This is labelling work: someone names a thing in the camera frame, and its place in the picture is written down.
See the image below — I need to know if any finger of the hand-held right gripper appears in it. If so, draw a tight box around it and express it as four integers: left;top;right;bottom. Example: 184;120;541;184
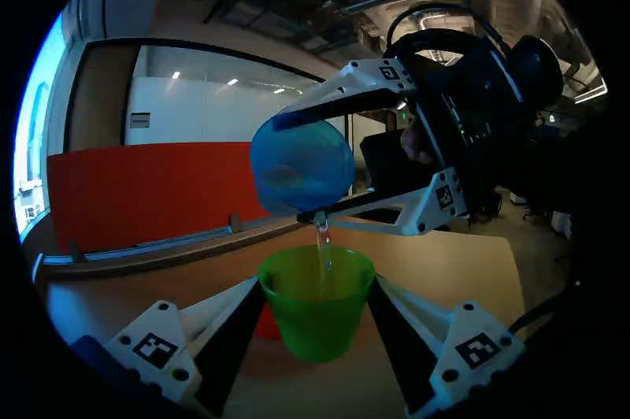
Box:
272;57;420;132
296;167;469;237

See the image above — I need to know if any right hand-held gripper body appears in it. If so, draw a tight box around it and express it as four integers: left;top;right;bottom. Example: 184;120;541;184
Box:
384;28;565;223

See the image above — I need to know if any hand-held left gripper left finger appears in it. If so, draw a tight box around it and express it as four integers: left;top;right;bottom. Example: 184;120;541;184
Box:
105;276;270;419

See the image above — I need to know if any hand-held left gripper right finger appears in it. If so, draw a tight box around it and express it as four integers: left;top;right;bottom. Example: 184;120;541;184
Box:
365;274;528;419

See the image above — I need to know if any blue plastic cup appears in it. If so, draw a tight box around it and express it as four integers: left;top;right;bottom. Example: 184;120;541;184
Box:
249;111;357;217

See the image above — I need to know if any green plastic cup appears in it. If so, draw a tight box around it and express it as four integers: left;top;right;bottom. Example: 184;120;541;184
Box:
258;245;376;364

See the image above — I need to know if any person's right hand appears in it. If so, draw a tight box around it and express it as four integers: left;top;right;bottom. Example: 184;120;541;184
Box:
399;118;435;165

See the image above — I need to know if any red plastic cup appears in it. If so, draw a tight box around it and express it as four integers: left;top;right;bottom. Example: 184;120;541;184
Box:
254;302;283;341

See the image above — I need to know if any red desk screen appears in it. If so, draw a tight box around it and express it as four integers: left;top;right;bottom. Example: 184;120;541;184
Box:
31;141;309;284

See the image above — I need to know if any black cable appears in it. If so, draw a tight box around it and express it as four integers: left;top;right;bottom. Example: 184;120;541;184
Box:
507;284;584;337
385;3;509;58

